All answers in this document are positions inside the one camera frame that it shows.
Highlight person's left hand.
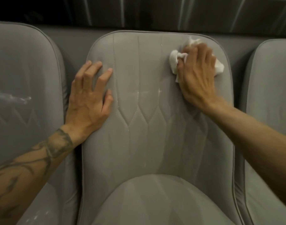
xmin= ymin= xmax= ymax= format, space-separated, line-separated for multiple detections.
xmin=63 ymin=60 xmax=114 ymax=147

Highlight person's right hand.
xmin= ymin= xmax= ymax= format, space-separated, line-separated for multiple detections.
xmin=175 ymin=42 xmax=225 ymax=111

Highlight white cleaning cloth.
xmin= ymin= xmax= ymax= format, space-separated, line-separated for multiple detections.
xmin=169 ymin=36 xmax=225 ymax=83

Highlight grey padded chair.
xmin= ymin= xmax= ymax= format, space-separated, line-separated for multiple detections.
xmin=0 ymin=21 xmax=80 ymax=225
xmin=77 ymin=30 xmax=240 ymax=225
xmin=236 ymin=39 xmax=286 ymax=225

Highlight person's right forearm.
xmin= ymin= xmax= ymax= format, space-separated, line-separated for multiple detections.
xmin=208 ymin=98 xmax=286 ymax=211

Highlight person's left forearm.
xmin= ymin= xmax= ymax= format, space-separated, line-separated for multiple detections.
xmin=0 ymin=125 xmax=85 ymax=225

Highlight black metal wall strip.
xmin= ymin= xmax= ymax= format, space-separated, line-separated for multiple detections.
xmin=0 ymin=0 xmax=286 ymax=36

